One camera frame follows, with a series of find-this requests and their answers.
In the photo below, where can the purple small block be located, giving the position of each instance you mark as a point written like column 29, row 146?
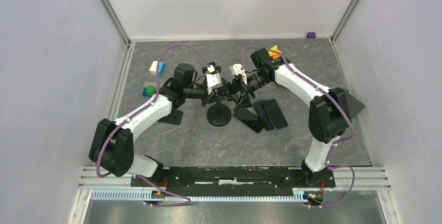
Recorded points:
column 311, row 35

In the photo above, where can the green blue toy bricks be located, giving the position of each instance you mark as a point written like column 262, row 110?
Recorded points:
column 149, row 89

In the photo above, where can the grey studded baseplate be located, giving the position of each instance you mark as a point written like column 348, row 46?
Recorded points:
column 354, row 105

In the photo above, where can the dark blue edged phone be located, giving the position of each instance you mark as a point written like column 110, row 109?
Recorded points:
column 275, row 115

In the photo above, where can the black flat phone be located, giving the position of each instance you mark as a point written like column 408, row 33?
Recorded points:
column 249, row 119

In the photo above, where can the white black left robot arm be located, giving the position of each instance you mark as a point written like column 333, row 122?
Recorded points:
column 113, row 142

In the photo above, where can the black folding desk stand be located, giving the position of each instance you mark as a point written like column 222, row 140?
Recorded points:
column 174, row 118

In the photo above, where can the black rear phone stand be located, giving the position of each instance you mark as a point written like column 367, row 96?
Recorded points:
column 212, row 68

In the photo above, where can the yellow orange toy block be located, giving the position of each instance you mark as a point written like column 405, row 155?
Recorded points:
column 274, row 52

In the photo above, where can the white blue toy block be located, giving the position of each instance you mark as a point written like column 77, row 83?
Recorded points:
column 157, row 68

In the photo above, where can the black phone light blue edge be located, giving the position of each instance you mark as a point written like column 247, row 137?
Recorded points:
column 233, row 88

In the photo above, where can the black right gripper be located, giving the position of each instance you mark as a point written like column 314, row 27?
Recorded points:
column 244, row 103

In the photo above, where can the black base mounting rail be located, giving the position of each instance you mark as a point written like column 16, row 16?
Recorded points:
column 241, row 181

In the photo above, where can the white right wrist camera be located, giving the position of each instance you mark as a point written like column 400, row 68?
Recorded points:
column 238, row 72

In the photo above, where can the dark grey phone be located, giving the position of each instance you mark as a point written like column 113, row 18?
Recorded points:
column 262, row 115

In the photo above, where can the black phone stand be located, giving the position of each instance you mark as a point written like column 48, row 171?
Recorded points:
column 212, row 68
column 218, row 114

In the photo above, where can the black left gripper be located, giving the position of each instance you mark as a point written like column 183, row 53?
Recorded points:
column 216, row 96

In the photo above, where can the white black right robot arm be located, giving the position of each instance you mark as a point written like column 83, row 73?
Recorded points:
column 329, row 115

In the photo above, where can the black front phone stand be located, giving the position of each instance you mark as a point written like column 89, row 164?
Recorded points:
column 218, row 114

